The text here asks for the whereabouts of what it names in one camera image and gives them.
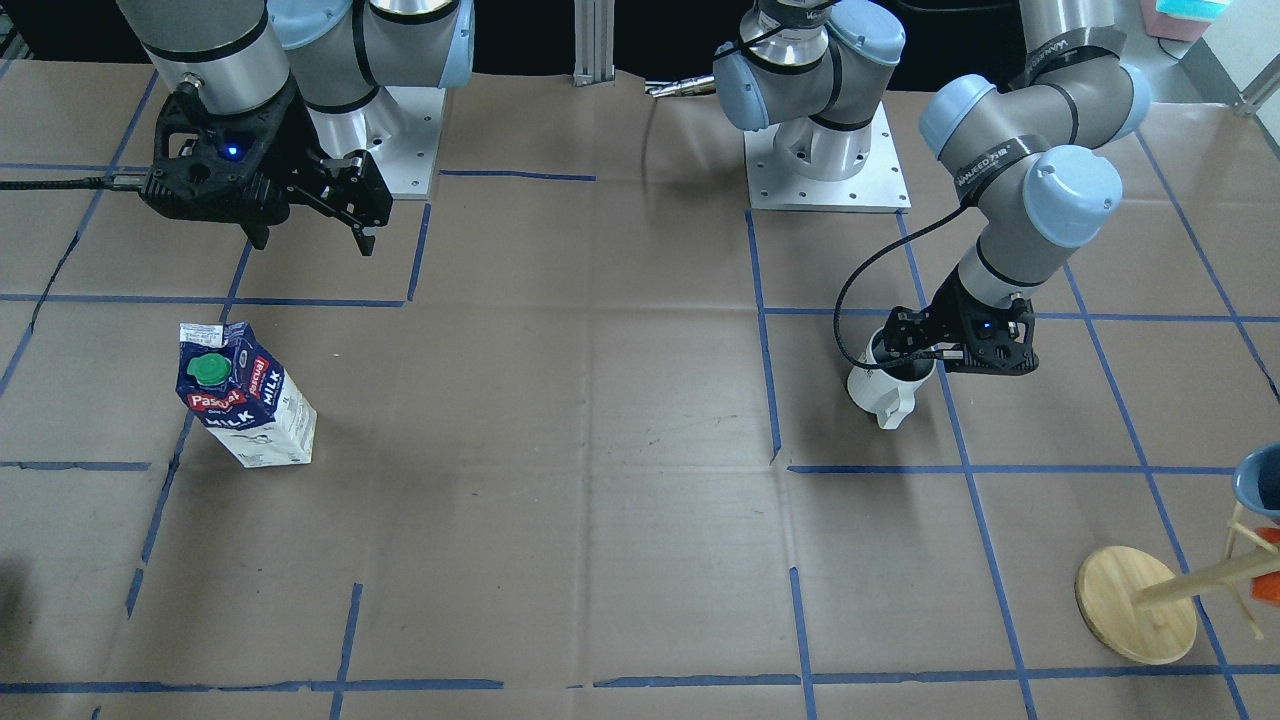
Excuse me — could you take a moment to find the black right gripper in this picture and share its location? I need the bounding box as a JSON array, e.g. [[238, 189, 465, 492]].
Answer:
[[140, 78, 393, 258]]

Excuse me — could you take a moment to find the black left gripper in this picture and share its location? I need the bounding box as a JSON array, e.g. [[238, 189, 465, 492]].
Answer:
[[879, 270, 1039, 375]]

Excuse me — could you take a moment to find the white ceramic mug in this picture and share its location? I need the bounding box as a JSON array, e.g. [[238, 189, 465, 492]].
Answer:
[[846, 356, 936, 430]]

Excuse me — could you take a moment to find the blue white milk carton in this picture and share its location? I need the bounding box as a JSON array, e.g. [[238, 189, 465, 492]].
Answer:
[[175, 322, 317, 468]]

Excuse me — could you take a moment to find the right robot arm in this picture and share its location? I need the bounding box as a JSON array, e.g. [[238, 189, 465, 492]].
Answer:
[[104, 1, 476, 256]]

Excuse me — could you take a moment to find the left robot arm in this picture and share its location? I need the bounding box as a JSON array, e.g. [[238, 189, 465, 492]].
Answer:
[[712, 1, 1152, 379]]

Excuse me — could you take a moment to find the wooden mug tree stand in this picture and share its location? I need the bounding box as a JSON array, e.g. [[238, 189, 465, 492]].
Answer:
[[1074, 503, 1279, 665]]

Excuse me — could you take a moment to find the blue mug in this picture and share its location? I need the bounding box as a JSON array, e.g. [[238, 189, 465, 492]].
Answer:
[[1233, 441, 1279, 524]]

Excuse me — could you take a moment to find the orange mug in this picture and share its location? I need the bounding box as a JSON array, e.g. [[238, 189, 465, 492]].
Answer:
[[1251, 527, 1280, 605]]

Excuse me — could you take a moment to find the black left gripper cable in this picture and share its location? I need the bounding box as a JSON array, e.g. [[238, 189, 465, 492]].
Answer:
[[835, 200, 977, 373]]

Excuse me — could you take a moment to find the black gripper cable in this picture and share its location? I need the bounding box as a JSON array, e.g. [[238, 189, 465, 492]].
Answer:
[[0, 174, 151, 193], [835, 200, 977, 373]]

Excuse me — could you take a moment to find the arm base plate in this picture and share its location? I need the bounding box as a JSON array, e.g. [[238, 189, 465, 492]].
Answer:
[[308, 87, 447, 200], [744, 104, 911, 213]]

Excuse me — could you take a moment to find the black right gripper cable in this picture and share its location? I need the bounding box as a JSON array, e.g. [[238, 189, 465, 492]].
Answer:
[[0, 174, 151, 193]]

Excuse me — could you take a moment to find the aluminium frame post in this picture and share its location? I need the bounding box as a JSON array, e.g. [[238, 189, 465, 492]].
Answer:
[[572, 0, 616, 87]]

